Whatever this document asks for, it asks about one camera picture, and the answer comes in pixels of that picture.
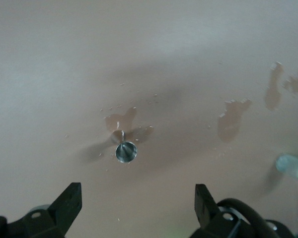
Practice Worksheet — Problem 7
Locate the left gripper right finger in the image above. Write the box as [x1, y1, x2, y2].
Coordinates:
[191, 183, 252, 238]

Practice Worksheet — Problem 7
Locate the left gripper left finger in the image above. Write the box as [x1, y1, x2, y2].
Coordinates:
[0, 182, 82, 238]

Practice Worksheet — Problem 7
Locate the small glass cup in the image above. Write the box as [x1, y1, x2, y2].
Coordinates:
[111, 130, 139, 164]

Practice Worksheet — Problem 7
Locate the pale green shaker bottle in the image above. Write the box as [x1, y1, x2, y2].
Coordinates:
[275, 153, 298, 184]

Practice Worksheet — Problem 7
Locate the brown table mat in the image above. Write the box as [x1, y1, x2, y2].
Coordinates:
[0, 0, 298, 238]

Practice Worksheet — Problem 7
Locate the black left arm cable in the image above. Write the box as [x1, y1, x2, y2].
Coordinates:
[217, 197, 297, 238]

